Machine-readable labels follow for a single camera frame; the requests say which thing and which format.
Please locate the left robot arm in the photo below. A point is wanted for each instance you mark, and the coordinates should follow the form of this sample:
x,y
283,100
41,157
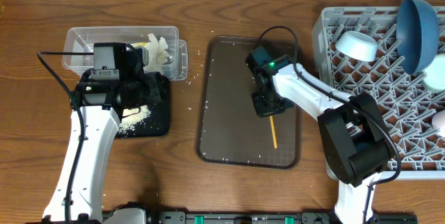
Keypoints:
x,y
78,195

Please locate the black plastic tray bin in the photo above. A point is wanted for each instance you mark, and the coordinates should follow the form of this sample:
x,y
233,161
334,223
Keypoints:
x,y
121,95

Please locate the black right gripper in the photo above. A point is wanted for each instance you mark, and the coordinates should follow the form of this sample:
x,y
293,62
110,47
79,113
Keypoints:
x,y
264,110

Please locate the grey dishwasher rack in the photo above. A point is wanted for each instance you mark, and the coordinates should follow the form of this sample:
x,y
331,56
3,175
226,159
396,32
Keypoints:
x,y
406,106

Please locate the white napkin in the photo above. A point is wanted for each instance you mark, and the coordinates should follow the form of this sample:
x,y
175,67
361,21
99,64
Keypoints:
x,y
158,55

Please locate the brown serving tray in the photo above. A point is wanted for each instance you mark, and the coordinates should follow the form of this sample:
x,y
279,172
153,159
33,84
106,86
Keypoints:
x,y
229,130

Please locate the wooden chopstick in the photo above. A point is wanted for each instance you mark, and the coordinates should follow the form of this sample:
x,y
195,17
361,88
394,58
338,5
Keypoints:
x,y
272,126

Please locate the dark blue plate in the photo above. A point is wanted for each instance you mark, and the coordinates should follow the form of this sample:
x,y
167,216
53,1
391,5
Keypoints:
x,y
417,29

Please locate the mint green bowl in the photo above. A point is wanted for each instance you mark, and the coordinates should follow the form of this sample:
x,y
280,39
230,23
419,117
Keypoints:
x,y
434,79

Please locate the pink white cup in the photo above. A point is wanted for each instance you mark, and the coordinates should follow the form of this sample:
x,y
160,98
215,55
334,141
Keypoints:
x,y
438,123

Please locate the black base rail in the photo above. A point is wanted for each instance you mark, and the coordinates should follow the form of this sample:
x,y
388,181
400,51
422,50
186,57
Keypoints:
x,y
134,212

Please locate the light blue rice bowl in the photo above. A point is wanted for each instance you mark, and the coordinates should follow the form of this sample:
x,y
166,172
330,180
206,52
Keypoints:
x,y
357,45

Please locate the clear plastic bin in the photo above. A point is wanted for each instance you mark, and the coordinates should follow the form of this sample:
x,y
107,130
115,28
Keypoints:
x,y
82,39

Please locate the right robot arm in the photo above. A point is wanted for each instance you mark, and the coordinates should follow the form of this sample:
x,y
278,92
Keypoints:
x,y
356,145

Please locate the pile of white rice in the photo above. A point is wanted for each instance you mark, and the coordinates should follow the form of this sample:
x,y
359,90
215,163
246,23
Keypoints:
x,y
133,118

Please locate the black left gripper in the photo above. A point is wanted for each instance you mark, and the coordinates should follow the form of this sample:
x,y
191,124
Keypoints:
x,y
154,94

